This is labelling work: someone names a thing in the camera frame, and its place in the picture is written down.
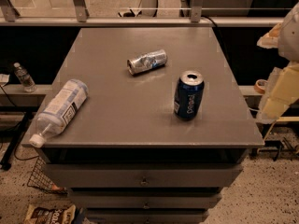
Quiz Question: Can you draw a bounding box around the clear plastic bottle blue label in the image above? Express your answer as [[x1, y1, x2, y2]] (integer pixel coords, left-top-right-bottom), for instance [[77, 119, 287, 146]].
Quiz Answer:
[[29, 79, 88, 148]]

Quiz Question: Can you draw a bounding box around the snack bag on floor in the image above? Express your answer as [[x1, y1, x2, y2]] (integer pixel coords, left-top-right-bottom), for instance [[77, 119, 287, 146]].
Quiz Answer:
[[23, 204, 84, 224]]

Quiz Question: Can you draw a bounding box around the crushed silver can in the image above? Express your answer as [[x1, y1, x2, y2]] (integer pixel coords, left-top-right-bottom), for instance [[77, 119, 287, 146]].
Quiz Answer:
[[127, 49, 167, 76]]

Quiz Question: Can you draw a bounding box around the blue pepsi can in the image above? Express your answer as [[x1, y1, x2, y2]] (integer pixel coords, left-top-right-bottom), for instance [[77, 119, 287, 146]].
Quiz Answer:
[[174, 70, 205, 120]]

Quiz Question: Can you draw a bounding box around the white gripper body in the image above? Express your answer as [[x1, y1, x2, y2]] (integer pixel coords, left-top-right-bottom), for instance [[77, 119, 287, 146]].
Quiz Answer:
[[278, 3, 299, 62]]

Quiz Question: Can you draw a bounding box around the wire basket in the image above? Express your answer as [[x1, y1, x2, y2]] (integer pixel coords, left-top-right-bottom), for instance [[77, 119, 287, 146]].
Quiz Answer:
[[27, 158, 67, 194]]

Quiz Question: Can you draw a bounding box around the roll of tape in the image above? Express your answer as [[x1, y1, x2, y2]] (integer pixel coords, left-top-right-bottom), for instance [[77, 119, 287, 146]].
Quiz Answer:
[[254, 79, 268, 94]]

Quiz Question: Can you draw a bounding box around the metal railing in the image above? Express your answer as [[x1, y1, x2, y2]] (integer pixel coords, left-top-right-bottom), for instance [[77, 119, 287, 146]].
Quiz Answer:
[[1, 0, 292, 27]]

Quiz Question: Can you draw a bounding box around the grey drawer cabinet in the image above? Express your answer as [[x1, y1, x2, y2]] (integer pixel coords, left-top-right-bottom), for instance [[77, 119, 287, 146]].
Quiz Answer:
[[39, 28, 263, 224]]

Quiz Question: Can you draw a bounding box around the small water bottle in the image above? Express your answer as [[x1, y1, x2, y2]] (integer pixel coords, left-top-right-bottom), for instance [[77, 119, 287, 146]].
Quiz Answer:
[[13, 63, 36, 92]]

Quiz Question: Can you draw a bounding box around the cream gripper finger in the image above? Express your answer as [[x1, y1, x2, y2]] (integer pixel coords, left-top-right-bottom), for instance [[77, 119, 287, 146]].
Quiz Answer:
[[257, 23, 281, 49], [259, 63, 299, 119]]

